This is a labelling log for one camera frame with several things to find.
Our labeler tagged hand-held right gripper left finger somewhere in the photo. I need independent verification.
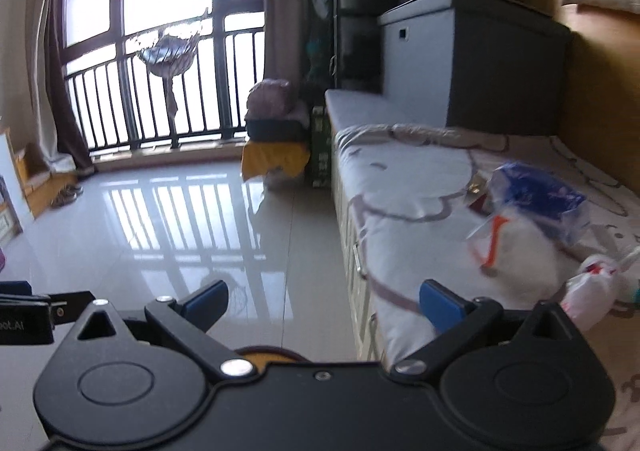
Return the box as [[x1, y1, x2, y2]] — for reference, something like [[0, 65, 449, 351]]
[[75, 280, 256, 385]]

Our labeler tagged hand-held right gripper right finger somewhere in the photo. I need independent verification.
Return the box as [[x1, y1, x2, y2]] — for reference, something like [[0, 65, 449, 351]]
[[393, 280, 584, 382]]

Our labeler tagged yellow bin with black rim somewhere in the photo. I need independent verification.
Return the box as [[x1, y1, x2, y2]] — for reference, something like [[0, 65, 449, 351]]
[[234, 344, 312, 365]]

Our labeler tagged blue plastic bag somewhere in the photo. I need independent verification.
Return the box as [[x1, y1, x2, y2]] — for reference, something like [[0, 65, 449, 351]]
[[467, 161, 588, 277]]

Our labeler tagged white plastic bag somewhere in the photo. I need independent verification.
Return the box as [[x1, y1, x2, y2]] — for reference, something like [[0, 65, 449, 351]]
[[560, 246, 640, 332]]

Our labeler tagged wooden step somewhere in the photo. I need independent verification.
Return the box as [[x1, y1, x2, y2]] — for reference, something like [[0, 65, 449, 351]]
[[12, 146, 69, 220]]

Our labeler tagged cartoon printed blanket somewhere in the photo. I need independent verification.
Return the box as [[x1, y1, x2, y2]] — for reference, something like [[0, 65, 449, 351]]
[[334, 124, 640, 451]]

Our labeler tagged white bag under yellow cloth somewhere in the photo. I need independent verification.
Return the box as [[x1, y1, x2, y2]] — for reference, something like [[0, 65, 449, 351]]
[[265, 166, 307, 191]]

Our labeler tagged yellow cloth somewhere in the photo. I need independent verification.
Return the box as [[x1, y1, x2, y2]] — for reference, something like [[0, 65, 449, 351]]
[[241, 138, 312, 182]]

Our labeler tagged black balcony railing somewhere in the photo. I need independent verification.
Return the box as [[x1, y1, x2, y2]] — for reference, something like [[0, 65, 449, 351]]
[[65, 26, 266, 153]]

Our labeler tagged green carton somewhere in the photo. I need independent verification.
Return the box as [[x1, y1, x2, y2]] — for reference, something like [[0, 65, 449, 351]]
[[310, 105, 334, 190]]

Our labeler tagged dark brown curtain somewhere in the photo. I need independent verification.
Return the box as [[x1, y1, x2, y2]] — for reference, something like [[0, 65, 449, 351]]
[[42, 0, 99, 177]]

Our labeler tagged pink stuffed bag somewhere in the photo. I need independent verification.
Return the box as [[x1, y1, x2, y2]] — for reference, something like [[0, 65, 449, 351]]
[[247, 78, 297, 119]]

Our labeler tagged hanging net basket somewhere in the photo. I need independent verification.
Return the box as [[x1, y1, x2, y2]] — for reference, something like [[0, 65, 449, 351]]
[[137, 6, 208, 134]]

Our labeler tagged grey storage box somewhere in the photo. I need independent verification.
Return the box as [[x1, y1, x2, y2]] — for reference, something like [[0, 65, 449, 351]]
[[377, 0, 572, 137]]

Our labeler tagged teal patterned bag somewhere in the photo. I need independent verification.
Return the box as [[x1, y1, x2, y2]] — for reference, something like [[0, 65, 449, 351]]
[[305, 0, 337, 82]]

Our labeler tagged grey-brown curtain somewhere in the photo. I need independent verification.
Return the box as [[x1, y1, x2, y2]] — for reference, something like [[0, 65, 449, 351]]
[[265, 0, 321, 87]]

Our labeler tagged black shelf unit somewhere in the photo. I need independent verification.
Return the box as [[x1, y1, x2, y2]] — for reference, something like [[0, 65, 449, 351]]
[[332, 0, 396, 92]]

